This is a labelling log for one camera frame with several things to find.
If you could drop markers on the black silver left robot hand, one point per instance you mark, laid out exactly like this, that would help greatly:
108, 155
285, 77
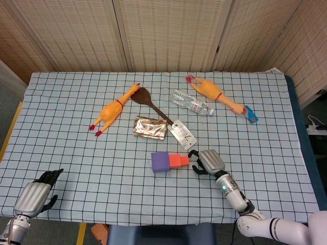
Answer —
32, 199

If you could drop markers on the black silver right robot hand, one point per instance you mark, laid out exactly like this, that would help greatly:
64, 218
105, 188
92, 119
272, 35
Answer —
212, 162

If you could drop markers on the large orange foam block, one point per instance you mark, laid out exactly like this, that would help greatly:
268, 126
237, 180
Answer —
175, 161

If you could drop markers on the white spatula tag card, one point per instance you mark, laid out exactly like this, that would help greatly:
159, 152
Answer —
182, 135

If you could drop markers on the large purple foam block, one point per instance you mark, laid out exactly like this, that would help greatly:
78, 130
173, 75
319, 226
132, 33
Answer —
160, 162

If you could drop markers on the silver foil snack packet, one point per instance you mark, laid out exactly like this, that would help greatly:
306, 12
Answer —
150, 127

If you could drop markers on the dark wooden spatula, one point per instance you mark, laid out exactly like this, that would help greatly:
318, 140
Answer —
141, 95

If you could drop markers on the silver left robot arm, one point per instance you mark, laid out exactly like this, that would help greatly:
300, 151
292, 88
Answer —
14, 229

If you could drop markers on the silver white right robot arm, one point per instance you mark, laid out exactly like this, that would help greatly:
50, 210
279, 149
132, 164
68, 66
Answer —
235, 199

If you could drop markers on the blue snack packet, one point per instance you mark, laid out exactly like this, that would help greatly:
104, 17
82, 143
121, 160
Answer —
252, 116

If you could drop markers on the blue checkered tablecloth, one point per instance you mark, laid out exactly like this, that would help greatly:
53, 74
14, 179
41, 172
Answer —
76, 153

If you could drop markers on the clear plastic water bottle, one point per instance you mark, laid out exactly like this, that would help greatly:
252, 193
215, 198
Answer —
189, 102

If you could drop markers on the yellow rubber chicken toy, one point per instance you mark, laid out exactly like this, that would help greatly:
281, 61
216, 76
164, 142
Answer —
208, 89
112, 112

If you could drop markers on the orange block on floor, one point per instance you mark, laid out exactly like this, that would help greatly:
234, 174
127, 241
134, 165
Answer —
99, 231

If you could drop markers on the dark blue chair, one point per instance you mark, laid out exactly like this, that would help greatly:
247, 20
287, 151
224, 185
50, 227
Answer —
161, 234

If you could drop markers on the blue padded table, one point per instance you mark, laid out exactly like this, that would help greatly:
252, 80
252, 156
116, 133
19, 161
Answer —
296, 102

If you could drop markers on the black box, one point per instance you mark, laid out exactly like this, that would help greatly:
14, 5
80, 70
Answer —
318, 146

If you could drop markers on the white power strip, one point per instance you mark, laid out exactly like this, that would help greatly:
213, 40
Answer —
316, 129

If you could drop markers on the beige woven folding screen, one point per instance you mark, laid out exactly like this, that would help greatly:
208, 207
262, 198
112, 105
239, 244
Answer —
166, 33

